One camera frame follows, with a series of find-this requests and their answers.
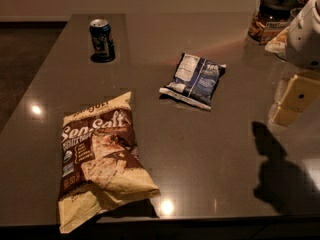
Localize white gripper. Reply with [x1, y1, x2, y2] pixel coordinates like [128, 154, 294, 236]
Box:
[270, 0, 320, 127]

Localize brown sea salt chip bag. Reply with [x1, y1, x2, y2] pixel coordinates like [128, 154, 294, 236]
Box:
[58, 92, 160, 234]

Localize blue chip bag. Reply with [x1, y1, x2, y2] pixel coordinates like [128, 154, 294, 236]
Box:
[159, 53, 226, 111]

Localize glass jar with black lid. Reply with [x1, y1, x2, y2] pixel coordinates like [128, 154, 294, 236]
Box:
[248, 0, 299, 45]

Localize clear drinking glass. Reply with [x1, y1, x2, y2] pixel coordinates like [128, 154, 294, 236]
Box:
[290, 8, 301, 20]

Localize blue soda can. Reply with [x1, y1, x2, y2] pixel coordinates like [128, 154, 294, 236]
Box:
[89, 18, 116, 62]

